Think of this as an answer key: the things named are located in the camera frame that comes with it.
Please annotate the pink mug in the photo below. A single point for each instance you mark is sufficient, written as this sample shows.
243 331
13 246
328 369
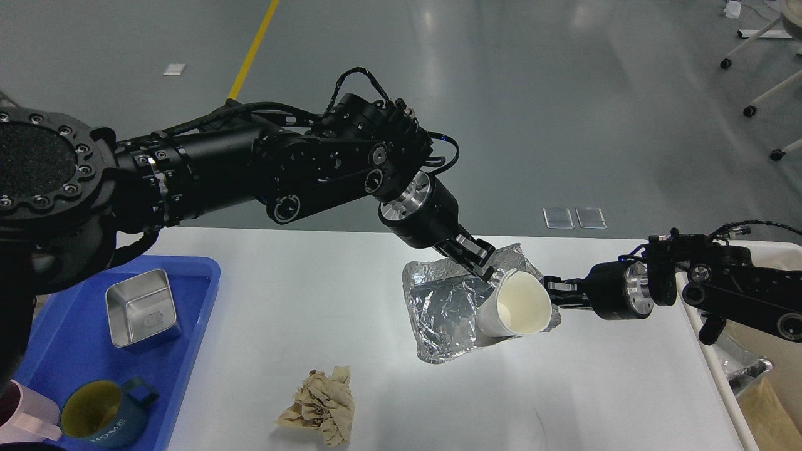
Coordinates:
28 416

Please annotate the clear floor plate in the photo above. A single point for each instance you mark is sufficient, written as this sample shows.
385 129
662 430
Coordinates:
558 218
591 217

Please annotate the blue plastic tray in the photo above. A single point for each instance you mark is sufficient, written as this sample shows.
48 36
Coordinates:
70 341

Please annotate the teal mug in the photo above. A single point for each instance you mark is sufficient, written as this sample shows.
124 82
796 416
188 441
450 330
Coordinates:
108 414

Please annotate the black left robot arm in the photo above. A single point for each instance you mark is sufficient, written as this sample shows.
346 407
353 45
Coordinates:
76 200

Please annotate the white paper on floor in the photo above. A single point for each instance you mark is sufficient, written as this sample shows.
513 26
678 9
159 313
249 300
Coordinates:
174 69

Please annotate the white plastic bin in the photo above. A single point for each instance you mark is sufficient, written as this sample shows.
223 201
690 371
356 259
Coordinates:
785 377

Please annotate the old foil in bin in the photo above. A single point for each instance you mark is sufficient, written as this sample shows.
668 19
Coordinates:
742 367

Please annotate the brown paper in bin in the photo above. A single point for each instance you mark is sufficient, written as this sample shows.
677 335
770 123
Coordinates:
769 422

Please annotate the stainless steel rectangular container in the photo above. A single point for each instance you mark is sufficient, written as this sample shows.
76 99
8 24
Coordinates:
141 312

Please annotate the clear floor plate right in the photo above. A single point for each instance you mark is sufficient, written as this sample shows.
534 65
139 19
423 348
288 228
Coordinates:
591 217

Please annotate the aluminium foil tray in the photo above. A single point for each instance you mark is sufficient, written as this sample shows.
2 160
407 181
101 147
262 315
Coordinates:
443 301

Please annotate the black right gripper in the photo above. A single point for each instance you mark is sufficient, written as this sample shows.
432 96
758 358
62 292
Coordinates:
616 290

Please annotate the clear floor plate left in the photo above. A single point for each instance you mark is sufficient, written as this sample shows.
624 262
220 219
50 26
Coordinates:
558 218

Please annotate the brown paper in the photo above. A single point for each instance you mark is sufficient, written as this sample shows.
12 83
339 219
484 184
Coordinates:
323 403
769 422

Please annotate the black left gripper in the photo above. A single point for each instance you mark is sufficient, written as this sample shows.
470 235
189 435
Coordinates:
427 214

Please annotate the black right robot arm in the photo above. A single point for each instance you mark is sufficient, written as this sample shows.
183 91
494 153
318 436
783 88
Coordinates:
705 271

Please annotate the white paper cup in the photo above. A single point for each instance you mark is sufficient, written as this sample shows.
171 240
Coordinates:
518 306

